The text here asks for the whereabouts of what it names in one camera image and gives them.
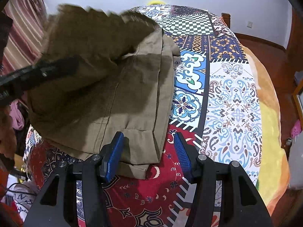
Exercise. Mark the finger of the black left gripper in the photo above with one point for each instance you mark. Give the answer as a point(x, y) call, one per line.
point(32, 76)

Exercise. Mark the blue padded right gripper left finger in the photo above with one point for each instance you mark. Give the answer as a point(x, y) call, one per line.
point(110, 157)

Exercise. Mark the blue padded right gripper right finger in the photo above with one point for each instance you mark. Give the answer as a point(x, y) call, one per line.
point(187, 155)

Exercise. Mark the olive khaki pants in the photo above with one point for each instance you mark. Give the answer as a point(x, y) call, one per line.
point(124, 81)

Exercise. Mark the striped maroon curtain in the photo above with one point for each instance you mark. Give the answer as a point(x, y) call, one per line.
point(25, 36)

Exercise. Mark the patchwork patterned bedspread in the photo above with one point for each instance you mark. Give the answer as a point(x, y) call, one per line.
point(215, 107)

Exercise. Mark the orange yellow fleece blanket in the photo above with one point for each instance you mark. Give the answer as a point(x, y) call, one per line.
point(274, 174)

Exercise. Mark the pink slipper on floor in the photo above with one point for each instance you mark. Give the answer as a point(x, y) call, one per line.
point(296, 130)

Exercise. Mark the dark wooden bedpost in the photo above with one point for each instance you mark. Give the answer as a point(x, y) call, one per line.
point(227, 19)

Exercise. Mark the yellow round object behind bed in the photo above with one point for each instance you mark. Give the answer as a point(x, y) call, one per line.
point(155, 2)

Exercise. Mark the white cabinet with wood frame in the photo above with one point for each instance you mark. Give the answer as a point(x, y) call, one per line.
point(297, 95)

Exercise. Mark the white wall socket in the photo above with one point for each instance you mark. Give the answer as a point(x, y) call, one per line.
point(249, 24)

